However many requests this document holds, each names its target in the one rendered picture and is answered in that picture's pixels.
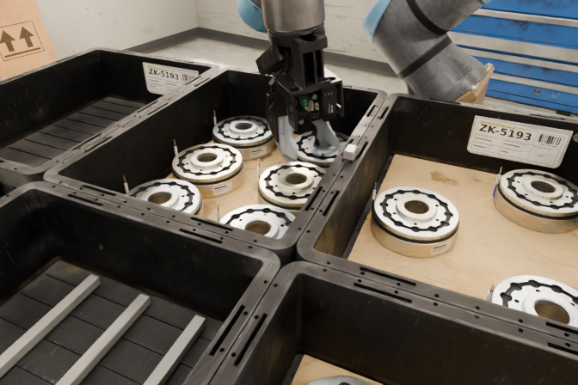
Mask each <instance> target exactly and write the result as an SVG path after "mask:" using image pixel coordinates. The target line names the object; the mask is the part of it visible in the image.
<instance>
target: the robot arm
mask: <svg viewBox="0 0 578 385"><path fill-rule="evenodd" d="M491 1H492V0H378V1H377V2H376V3H375V4H374V5H373V6H372V7H371V8H370V10H369V11H368V13H367V14H366V17H365V19H364V21H363V28H364V30H365V32H366V34H367V35H368V36H369V38H370V39H371V42H372V44H373V45H375V46H376V47H377V48H378V50H379V51H380V53H381V54H382V55H383V57H384V58H385V60H386V61H387V62H388V64H389V65H390V67H391V68H392V69H393V70H394V71H395V72H396V74H397V75H398V76H399V78H400V79H401V80H402V82H403V84H404V86H405V88H406V91H407V94H410V95H421V96H426V97H433V98H438V99H444V100H449V101H455V100H456V99H458V98H459V97H460V96H462V95H464V94H465V93H466V92H468V91H469V88H470V87H471V86H473V85H476V84H478V83H479V82H480V81H481V80H482V79H483V78H484V77H485V76H486V75H487V73H488V71H487V70H486V68H485V67H484V66H483V64H482V63H481V62H480V61H478V60H477V59H475V58H473V57H472V56H471V55H470V54H468V53H467V52H465V51H463V50H462V49H460V48H459V47H457V46H456V45H455V44H454V43H453V41H452V40H451V39H450V37H449V36H448V34H447V32H449V31H450V30H452V29H453V28H455V27H456V26H457V25H458V24H459V23H460V22H462V21H463V20H465V19H466V18H467V17H469V16H470V15H472V14H473V13H474V12H476V11H477V10H479V9H480V8H481V7H482V6H483V5H485V4H487V3H490V2H491ZM237 11H238V14H239V15H240V17H241V18H242V20H243V21H244V23H245V24H246V25H248V26H249V27H250V28H252V29H254V30H255V31H256V32H259V33H264V34H268V39H269V42H270V43H271V44H272V45H271V46H270V47H269V48H268V49H267V50H266V51H265V52H264V53H263V54H262V55H261V56H260V57H259V58H258V59H257V60H256V61H255V62H256V65H257V68H258V71H259V73H260V76H263V75H269V76H271V75H274V77H273V78H272V79H271V81H270V82H269V83H268V84H269V85H270V86H271V87H272V89H271V93H266V96H267V103H266V108H265V116H266V121H267V124H268V126H269V129H270V131H271V132H272V135H273V137H274V140H275V142H276V144H277V146H278V148H279V150H280V153H281V155H282V156H283V158H284V159H285V161H286V162H295V161H296V160H297V159H298V151H297V147H296V144H295V143H294V140H293V136H292V134H293V132H294V130H295V131H297V130H298V127H297V125H301V124H304V123H305V122H308V121H310V122H311V123H312V125H313V130H312V133H313V135H314V137H315V144H316V145H317V146H320V147H329V144H330V145H332V146H335V147H338V145H339V142H338V138H337V136H336V135H335V133H334V132H333V130H332V129H331V124H330V121H331V120H333V119H336V114H337V113H339V114H340V115H341V116H342V117H343V116H344V102H343V85H342V79H340V78H339V77H338V76H337V75H335V74H334V73H332V72H331V71H330V70H328V69H326V68H325V67H324V62H323V49H324V48H327V47H328V40H327V36H326V35H325V26H324V21H325V8H324V0H237ZM336 88H338V89H339V90H340V100H341V105H339V104H338V103H337V98H336ZM285 110H286V111H285ZM286 112H287V113H286Z"/></svg>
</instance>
